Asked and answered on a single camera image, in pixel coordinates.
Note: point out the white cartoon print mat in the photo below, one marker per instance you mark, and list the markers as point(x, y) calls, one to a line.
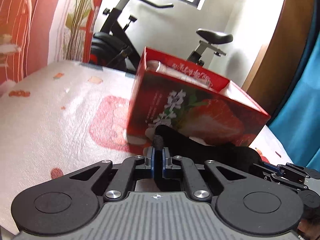
point(58, 120)

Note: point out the black exercise bike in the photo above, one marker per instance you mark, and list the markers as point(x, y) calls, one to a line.
point(176, 27)

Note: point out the red strawberry cardboard box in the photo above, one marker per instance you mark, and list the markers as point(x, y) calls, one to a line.
point(191, 100)

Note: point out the brown wooden cabinet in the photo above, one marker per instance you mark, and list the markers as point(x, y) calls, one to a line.
point(277, 62)

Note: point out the person's hand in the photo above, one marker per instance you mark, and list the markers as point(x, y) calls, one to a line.
point(308, 227)

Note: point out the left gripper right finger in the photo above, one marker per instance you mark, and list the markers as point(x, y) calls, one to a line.
point(170, 168)

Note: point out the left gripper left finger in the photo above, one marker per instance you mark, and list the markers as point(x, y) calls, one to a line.
point(149, 159)

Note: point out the blue fabric curtain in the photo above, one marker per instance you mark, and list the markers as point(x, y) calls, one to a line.
point(297, 124)

